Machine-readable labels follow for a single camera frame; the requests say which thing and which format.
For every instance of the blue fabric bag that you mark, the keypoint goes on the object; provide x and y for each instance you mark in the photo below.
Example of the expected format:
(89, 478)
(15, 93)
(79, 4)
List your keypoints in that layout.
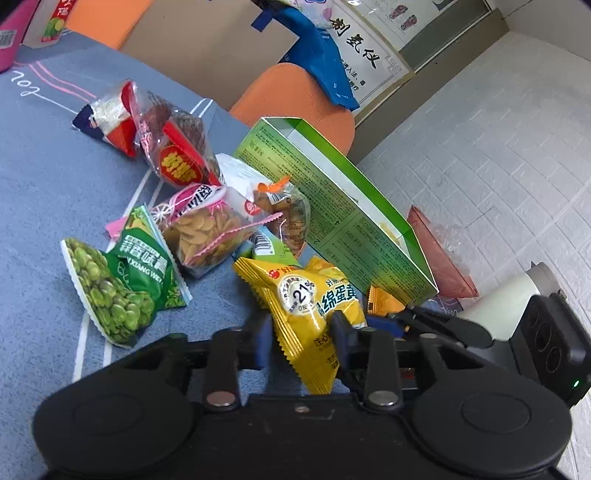
(315, 51)

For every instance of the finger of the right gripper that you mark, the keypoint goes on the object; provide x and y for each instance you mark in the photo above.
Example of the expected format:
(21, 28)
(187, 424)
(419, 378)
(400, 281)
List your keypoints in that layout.
(417, 321)

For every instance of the floral cloth bundle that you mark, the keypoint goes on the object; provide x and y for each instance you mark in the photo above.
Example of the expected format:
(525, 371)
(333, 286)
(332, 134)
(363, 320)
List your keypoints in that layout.
(319, 12)

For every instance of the small green candy packet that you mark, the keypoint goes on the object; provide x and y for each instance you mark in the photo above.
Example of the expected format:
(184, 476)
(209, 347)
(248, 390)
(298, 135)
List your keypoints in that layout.
(267, 247)

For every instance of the green pea snack packet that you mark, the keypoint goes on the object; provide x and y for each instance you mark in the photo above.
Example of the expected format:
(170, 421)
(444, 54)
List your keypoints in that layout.
(124, 288)

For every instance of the white juice bottle red label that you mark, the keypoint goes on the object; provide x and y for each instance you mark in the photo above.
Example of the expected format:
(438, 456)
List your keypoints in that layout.
(47, 23)

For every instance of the left orange chair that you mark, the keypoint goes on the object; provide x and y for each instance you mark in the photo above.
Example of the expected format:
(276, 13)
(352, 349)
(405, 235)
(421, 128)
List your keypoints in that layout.
(106, 21)

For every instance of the white snack packet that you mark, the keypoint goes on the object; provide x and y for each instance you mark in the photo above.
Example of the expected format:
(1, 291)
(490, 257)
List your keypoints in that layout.
(240, 176)

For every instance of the brown cardboard sheet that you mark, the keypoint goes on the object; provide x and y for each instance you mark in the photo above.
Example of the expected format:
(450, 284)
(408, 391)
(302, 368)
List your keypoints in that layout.
(214, 48)

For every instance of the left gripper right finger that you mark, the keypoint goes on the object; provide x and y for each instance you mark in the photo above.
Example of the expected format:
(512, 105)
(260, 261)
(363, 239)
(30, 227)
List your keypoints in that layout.
(368, 363)

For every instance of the white framed poster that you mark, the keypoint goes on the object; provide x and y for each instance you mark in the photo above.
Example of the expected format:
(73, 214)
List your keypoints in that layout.
(373, 67)

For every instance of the orange chair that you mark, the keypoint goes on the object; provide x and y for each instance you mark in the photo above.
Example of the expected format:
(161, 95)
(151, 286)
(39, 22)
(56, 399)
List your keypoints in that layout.
(106, 21)
(287, 90)

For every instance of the orange snack packet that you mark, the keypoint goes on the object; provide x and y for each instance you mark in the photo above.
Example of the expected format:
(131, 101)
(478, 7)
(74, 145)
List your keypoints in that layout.
(382, 304)

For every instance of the dark red date packet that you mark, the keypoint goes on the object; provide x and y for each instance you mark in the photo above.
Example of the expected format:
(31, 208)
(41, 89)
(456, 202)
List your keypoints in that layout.
(135, 120)

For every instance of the green open cardboard box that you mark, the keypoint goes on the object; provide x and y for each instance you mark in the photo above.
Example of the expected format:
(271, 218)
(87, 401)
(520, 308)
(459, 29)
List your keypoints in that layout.
(353, 225)

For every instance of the yellow egg yolk pastry packet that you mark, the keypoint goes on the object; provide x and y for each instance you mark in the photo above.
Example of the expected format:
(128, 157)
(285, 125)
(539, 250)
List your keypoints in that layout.
(301, 300)

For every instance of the pink striped chip bag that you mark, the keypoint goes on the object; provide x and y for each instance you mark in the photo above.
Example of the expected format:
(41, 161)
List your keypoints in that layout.
(203, 225)

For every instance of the right orange chair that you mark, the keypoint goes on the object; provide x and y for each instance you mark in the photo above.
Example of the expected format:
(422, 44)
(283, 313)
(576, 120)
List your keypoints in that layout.
(287, 90)

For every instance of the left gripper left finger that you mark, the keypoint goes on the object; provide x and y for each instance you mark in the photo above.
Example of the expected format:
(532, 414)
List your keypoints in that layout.
(247, 347)

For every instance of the clear orange nut packet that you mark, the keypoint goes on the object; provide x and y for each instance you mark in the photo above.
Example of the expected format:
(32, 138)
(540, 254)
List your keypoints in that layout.
(284, 198)

